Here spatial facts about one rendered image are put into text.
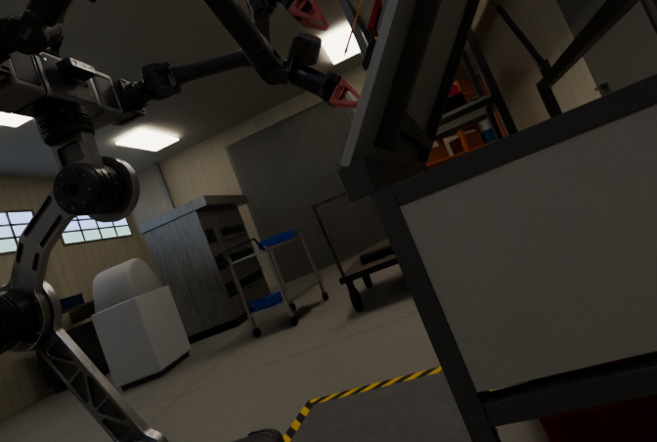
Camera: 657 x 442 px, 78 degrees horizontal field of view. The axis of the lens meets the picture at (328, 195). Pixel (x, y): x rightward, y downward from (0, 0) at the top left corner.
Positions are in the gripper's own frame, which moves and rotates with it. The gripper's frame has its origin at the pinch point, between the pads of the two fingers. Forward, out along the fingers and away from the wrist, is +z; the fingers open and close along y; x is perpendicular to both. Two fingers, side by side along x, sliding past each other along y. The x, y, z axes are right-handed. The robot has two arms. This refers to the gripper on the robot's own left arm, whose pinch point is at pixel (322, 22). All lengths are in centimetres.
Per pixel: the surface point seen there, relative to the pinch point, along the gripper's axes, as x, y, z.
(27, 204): 532, 457, -484
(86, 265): 592, 544, -369
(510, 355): 23, -24, 77
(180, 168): 387, 732, -451
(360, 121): 11.5, -26.1, 32.2
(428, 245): 19, -25, 56
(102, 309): 341, 246, -126
